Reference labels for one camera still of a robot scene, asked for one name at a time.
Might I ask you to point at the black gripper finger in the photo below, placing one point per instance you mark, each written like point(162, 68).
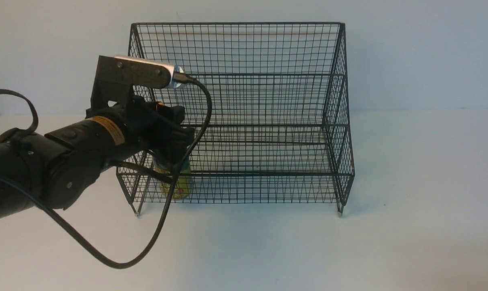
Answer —
point(171, 145)

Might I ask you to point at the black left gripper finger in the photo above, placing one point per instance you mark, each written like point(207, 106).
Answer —
point(170, 116)

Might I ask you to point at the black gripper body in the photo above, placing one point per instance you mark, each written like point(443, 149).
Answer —
point(131, 125)

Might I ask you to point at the seasoning bottle with orange cap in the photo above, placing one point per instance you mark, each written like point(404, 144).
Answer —
point(183, 184)

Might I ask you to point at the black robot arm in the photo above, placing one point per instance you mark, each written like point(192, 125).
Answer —
point(58, 166)

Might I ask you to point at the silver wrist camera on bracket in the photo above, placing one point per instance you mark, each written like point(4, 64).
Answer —
point(116, 77)

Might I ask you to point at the black wire mesh shelf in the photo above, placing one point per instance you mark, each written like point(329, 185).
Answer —
point(280, 126)

